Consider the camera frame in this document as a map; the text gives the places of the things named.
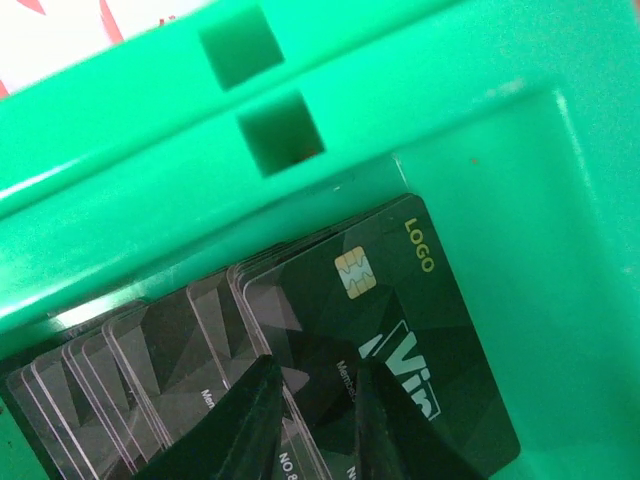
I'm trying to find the red white card stack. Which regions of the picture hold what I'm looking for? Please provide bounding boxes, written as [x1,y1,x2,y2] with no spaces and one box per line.
[1,1,179,98]

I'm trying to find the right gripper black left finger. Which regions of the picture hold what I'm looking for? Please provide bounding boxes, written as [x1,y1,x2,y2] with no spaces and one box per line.
[134,355,283,479]

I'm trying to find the black card stack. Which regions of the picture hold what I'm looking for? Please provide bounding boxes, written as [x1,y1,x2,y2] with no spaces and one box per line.
[4,209,361,480]

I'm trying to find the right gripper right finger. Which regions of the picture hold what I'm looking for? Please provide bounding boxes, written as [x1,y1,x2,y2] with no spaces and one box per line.
[355,361,482,479]

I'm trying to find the green bin with black cards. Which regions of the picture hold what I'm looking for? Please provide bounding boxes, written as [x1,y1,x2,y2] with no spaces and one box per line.
[1,20,639,479]

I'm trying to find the green bin with red cards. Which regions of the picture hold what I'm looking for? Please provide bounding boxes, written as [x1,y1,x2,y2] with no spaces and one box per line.
[1,1,639,215]

